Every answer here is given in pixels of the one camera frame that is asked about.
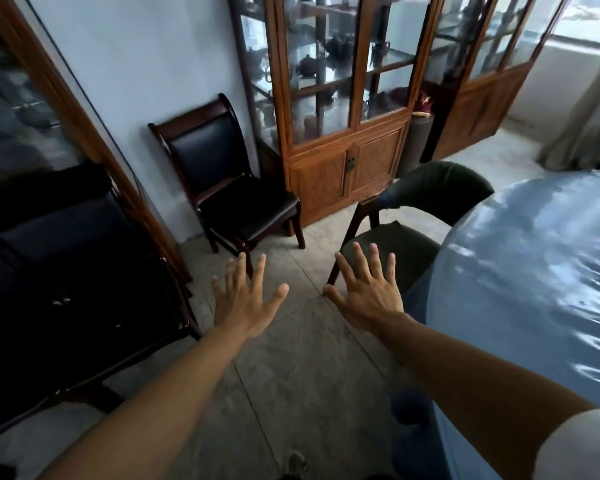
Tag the person's right hand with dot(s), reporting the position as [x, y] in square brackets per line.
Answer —
[370, 302]

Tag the person's left hand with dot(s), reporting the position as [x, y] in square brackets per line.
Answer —
[240, 307]

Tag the person's left little finger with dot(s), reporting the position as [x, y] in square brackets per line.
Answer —
[218, 292]

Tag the person's left thumb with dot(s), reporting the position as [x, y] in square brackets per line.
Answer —
[277, 296]

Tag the person's right thumb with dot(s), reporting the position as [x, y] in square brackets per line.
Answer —
[336, 296]

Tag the person's right little finger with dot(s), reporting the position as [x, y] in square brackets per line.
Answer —
[390, 272]

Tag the person's left middle finger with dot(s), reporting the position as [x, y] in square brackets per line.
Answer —
[241, 272]

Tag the person's right middle finger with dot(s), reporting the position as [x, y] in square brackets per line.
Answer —
[361, 262]

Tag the person's right forearm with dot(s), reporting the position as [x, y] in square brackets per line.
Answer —
[470, 379]

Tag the person's left forearm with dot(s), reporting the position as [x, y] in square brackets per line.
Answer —
[150, 409]

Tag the dark wooden black leather chair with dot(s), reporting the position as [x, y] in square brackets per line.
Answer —
[230, 194]

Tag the green upholstered wooden chair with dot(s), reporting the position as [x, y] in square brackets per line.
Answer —
[430, 194]

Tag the wide wooden glass display cabinet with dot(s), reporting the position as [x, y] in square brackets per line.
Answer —
[340, 144]

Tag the dark cylindrical stand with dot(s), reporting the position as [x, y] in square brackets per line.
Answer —
[415, 144]

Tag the blue plastic table cover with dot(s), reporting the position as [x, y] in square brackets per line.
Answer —
[530, 274]

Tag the black leather wooden bench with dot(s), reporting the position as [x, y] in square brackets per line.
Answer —
[70, 294]

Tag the red ornament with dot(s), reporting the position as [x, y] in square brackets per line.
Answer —
[422, 105]

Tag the person's shoe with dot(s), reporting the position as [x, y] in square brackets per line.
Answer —
[297, 467]

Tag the narrow wooden glass display cabinet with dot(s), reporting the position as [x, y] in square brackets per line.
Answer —
[480, 104]

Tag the dark clay teapot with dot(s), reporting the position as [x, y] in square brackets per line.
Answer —
[308, 66]
[339, 46]

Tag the beige curtain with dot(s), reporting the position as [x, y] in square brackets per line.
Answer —
[587, 124]

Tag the white shirt sleeve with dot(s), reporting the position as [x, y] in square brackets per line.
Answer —
[585, 447]

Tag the dark framed wooden glass cabinet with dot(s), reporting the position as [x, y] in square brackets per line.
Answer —
[25, 94]

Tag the window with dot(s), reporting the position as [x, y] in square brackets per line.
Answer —
[590, 17]

